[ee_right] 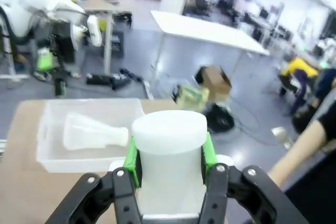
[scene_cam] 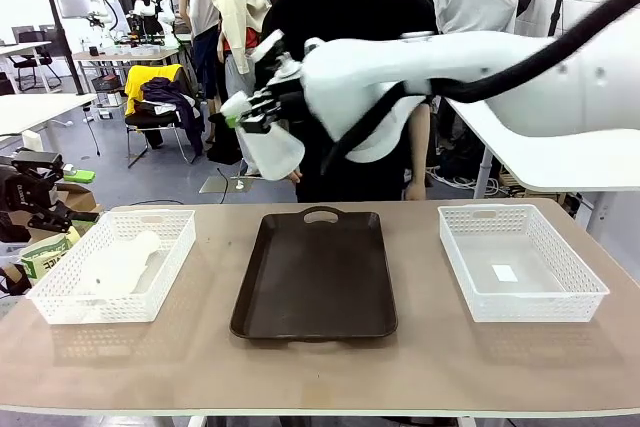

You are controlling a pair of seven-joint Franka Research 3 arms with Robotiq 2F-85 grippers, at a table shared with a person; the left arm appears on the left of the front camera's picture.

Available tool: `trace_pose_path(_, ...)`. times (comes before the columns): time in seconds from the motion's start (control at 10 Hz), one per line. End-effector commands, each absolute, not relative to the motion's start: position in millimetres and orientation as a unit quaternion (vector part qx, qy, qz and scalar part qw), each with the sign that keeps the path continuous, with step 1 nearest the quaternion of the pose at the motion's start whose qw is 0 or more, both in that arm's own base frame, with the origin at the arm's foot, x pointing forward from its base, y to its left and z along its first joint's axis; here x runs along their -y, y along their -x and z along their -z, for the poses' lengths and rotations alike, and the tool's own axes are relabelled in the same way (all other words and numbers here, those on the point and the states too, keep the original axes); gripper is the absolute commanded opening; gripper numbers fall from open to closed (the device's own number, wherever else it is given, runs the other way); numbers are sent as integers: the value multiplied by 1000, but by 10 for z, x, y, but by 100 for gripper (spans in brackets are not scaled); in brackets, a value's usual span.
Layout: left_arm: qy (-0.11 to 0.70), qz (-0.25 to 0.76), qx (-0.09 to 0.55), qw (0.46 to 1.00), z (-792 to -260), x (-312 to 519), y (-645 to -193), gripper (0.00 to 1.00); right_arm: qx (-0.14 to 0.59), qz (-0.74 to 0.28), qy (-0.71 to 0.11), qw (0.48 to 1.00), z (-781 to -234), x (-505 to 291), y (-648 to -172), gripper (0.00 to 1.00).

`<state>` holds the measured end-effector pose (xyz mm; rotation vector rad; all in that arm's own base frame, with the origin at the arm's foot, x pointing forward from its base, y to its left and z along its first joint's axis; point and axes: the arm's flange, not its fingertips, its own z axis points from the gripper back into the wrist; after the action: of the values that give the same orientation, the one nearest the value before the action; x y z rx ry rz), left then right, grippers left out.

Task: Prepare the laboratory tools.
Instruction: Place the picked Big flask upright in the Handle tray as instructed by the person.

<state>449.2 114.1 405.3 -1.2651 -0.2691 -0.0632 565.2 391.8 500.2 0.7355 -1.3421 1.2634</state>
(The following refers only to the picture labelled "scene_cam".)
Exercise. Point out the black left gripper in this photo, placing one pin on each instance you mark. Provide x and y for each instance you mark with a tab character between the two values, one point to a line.
25	192

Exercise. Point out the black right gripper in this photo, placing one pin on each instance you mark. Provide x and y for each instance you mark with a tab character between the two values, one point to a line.
291	99

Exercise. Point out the white plastic conical flask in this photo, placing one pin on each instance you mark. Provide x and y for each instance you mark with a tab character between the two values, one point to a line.
272	157
120	267

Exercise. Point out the person's left forearm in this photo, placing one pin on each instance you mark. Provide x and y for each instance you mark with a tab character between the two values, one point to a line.
420	147

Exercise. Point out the person's right hand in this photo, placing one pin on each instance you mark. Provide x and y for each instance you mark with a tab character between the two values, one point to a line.
296	176

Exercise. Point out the person's left hand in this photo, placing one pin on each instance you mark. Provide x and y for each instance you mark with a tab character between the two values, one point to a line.
415	191

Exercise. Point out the brown cardboard box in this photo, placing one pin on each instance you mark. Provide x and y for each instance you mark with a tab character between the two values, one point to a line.
80	197

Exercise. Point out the small white box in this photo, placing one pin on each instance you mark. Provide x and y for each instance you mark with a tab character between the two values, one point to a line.
31	140

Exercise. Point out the green and white carton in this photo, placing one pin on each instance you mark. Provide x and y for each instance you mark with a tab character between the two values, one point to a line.
45	259

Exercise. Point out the white rectangular table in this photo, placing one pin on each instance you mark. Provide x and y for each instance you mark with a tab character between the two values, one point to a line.
40	112
550	157

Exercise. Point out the grey metal floor plate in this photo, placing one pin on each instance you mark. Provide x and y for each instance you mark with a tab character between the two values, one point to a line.
220	184

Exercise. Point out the dark purple garment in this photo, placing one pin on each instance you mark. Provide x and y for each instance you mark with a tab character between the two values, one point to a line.
170	92

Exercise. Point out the mannequin in beige jacket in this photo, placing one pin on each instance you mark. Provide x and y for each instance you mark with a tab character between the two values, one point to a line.
235	7

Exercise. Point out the mannequin in white tank top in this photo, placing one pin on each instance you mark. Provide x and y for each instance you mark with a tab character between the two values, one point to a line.
202	2

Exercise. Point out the yellow cloth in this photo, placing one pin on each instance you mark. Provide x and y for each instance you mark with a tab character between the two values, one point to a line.
137	79

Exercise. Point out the black office chair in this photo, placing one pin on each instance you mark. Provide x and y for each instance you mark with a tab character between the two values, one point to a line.
25	63

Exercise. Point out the person in black t-shirt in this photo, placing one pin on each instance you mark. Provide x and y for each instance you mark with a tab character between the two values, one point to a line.
350	12

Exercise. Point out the black light stand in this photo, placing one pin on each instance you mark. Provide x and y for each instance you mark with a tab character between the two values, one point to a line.
67	54

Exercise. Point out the white perforated plastic basket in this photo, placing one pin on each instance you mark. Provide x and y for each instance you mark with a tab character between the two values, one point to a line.
540	309
175	247

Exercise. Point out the light background desk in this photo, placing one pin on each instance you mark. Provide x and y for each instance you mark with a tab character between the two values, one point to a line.
20	47

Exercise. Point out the wooden background table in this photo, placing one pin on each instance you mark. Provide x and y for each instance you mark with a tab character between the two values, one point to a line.
125	54

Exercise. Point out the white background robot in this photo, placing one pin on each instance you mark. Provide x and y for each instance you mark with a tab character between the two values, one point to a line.
145	7

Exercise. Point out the dark brown plastic tray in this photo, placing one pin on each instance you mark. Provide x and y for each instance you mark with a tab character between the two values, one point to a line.
315	287

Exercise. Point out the white paper label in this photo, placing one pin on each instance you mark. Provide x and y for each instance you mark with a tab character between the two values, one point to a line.
504	273

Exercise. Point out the black metal frame chair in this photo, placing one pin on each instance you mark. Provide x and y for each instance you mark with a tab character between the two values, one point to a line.
150	120

